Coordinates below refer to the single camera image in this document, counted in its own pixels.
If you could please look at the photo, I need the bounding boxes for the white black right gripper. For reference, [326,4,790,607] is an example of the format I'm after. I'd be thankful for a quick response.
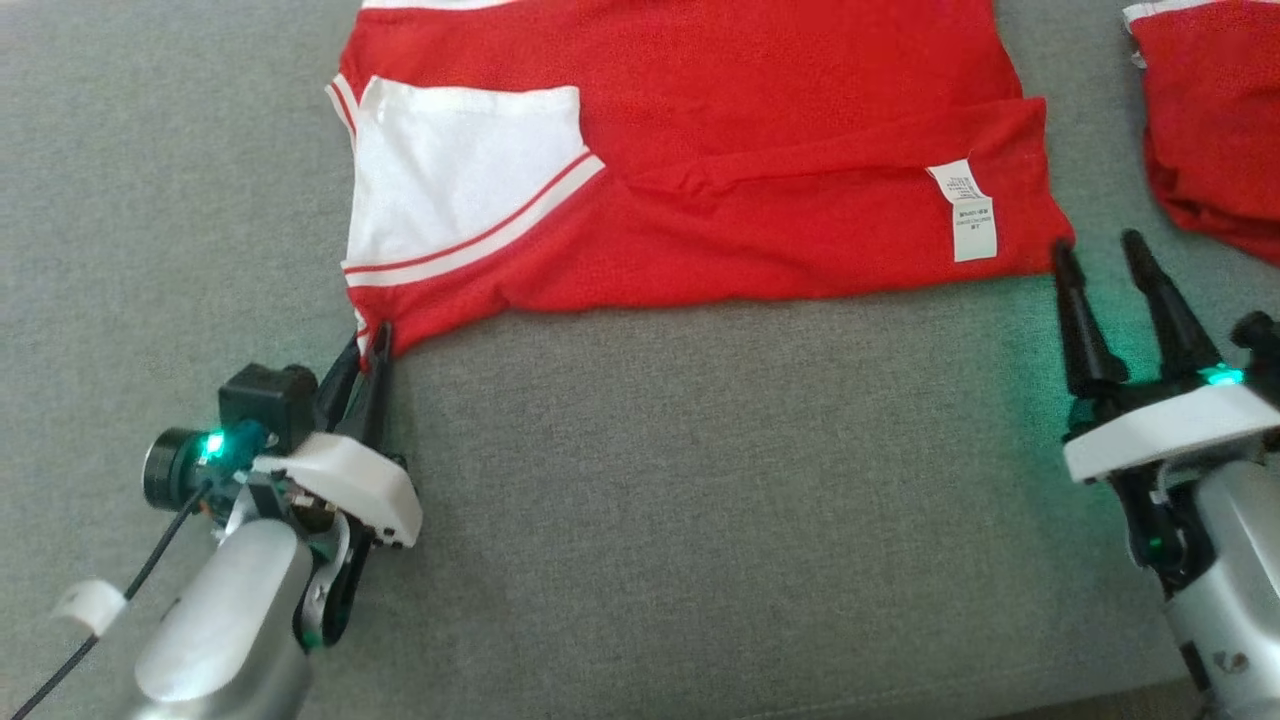
[1051,229,1280,485]

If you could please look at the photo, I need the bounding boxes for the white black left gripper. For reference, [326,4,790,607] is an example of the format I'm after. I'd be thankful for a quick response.
[250,321,424,549]

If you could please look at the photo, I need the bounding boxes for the red shorts white stripes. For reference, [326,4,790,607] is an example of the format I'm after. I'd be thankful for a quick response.
[1122,0,1280,267]

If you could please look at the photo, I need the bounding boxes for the red white jersey shirt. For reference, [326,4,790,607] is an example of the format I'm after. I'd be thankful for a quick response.
[325,0,1077,374]

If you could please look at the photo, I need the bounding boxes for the grey fabric sofa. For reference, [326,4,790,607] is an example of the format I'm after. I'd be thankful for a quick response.
[0,0,1280,720]

